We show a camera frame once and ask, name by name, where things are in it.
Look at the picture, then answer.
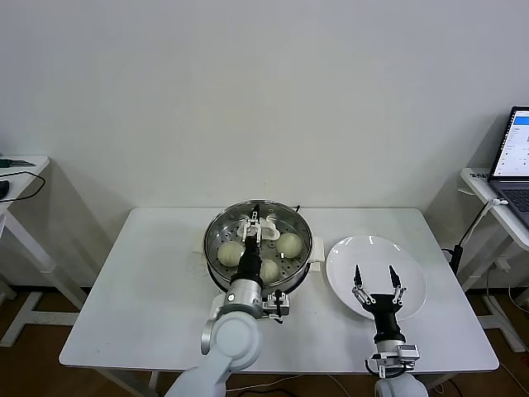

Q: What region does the glass pot lid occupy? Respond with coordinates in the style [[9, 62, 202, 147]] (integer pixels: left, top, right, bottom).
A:
[[203, 200, 314, 290]]

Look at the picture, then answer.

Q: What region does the black table clamp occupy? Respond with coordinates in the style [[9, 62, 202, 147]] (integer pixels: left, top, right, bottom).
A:
[[441, 244, 465, 276]]

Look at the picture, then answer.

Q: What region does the white side table with cable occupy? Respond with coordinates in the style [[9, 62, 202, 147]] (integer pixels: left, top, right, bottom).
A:
[[0, 155, 88, 347]]

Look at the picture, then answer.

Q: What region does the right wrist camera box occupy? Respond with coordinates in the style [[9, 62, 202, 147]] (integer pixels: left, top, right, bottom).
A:
[[397, 343, 421, 361]]

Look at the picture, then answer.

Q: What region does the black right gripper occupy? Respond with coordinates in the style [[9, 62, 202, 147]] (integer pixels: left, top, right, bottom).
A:
[[351, 264, 408, 342]]

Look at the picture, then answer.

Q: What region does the black looped cable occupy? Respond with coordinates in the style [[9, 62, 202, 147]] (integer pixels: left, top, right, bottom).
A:
[[0, 170, 46, 203]]

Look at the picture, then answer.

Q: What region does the white round plate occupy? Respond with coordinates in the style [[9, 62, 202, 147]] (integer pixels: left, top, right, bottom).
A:
[[326, 234, 428, 323]]

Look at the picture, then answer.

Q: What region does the stainless steel steamer basket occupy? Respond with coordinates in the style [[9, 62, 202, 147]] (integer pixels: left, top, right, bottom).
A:
[[203, 200, 314, 293]]

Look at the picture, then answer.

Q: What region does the white steamed baozi bun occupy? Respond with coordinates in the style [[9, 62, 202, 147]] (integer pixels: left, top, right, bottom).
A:
[[259, 259, 281, 285], [275, 232, 303, 258], [217, 242, 245, 267]]

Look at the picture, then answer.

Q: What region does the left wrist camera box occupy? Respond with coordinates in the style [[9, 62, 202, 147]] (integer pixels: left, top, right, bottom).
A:
[[262, 289, 291, 324]]

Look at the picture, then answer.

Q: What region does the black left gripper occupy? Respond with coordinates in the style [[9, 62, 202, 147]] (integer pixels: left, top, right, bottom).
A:
[[235, 202, 265, 286]]

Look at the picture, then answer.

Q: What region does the grey open laptop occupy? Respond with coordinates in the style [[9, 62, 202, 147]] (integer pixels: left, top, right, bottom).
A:
[[487, 106, 529, 232]]

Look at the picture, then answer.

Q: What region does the white side table with laptop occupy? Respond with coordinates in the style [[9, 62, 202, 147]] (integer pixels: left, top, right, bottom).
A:
[[459, 167, 529, 355]]

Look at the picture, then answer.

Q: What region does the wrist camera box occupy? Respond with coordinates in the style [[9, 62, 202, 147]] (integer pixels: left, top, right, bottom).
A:
[[397, 343, 421, 361], [262, 289, 291, 324]]

